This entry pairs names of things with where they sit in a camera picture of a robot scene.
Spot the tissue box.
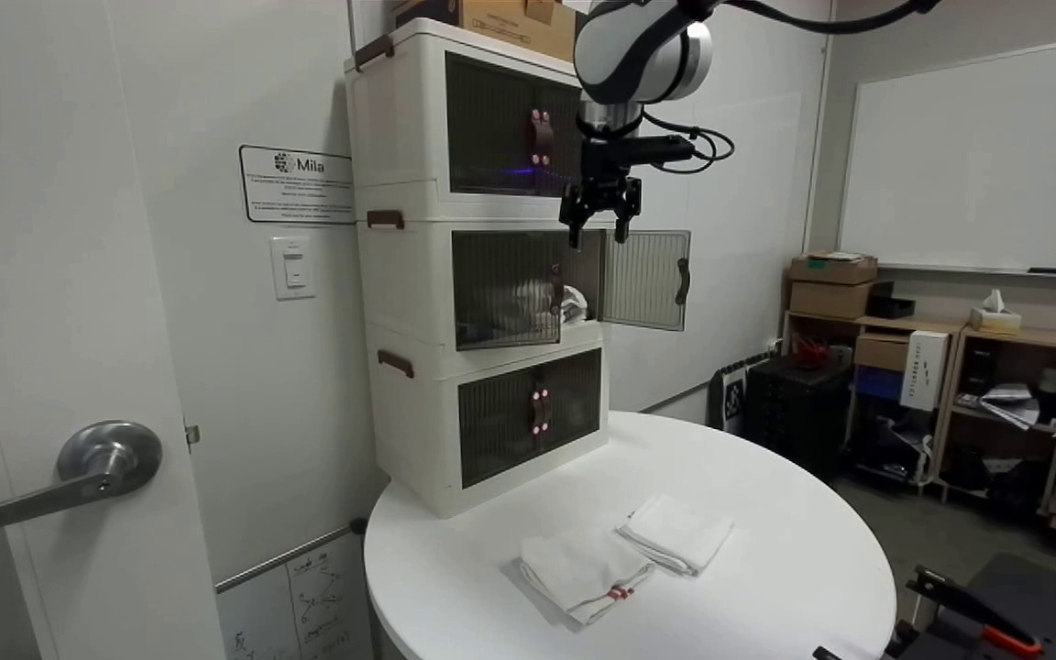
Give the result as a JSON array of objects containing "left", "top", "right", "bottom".
[{"left": 961, "top": 286, "right": 1030, "bottom": 341}]

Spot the white folded towel blue mark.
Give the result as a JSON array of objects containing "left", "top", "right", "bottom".
[{"left": 611, "top": 489, "right": 736, "bottom": 581}]

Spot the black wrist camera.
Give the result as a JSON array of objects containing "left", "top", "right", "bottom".
[{"left": 622, "top": 134, "right": 700, "bottom": 169}]

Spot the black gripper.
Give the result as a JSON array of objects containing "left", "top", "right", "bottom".
[{"left": 558, "top": 117, "right": 654, "bottom": 255}]

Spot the white room door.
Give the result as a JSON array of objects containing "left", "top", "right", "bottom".
[{"left": 0, "top": 0, "right": 230, "bottom": 660}]

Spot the silver door lever handle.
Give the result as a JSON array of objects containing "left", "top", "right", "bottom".
[{"left": 0, "top": 414, "right": 167, "bottom": 535}]

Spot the brown cardboard box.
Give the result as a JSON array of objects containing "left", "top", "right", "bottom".
[{"left": 384, "top": 0, "right": 582, "bottom": 65}]

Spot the dark cabinet door red handle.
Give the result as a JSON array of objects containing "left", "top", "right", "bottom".
[
  {"left": 456, "top": 365, "right": 547, "bottom": 493},
  {"left": 534, "top": 344, "right": 610, "bottom": 454},
  {"left": 442, "top": 48, "right": 547, "bottom": 201},
  {"left": 534, "top": 77, "right": 591, "bottom": 200}
]

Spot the red handled tool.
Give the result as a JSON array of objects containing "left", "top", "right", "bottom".
[{"left": 901, "top": 561, "right": 1047, "bottom": 660}]

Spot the dark cabinet door black handle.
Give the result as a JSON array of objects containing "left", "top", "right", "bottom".
[{"left": 605, "top": 229, "right": 695, "bottom": 338}]

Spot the white folded towel red mark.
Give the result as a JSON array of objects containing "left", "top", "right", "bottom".
[{"left": 499, "top": 520, "right": 657, "bottom": 635}]

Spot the white upright box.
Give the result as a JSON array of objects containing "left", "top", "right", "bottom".
[{"left": 895, "top": 324, "right": 956, "bottom": 417}]

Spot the black storage crate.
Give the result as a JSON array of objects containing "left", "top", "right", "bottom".
[{"left": 743, "top": 354, "right": 858, "bottom": 480}]

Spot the closed cardboard box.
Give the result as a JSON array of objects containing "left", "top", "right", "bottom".
[{"left": 785, "top": 249, "right": 882, "bottom": 326}]

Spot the small low whiteboard panel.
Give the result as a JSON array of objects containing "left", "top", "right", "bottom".
[{"left": 211, "top": 524, "right": 381, "bottom": 660}]

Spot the white light switch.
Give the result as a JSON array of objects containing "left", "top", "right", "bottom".
[{"left": 266, "top": 231, "right": 324, "bottom": 305}]

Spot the brown cabinet side handle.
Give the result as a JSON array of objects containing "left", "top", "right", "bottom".
[{"left": 373, "top": 344, "right": 422, "bottom": 381}]

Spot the white wall sign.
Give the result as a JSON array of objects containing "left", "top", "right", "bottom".
[{"left": 235, "top": 139, "right": 360, "bottom": 229}]

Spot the white stacked storage cabinet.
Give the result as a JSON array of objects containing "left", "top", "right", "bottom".
[{"left": 342, "top": 16, "right": 611, "bottom": 517}]

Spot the black white checker board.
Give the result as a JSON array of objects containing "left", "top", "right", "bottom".
[{"left": 703, "top": 350, "right": 781, "bottom": 437}]

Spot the white wall whiteboard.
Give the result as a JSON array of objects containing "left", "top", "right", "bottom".
[{"left": 833, "top": 31, "right": 1056, "bottom": 289}]

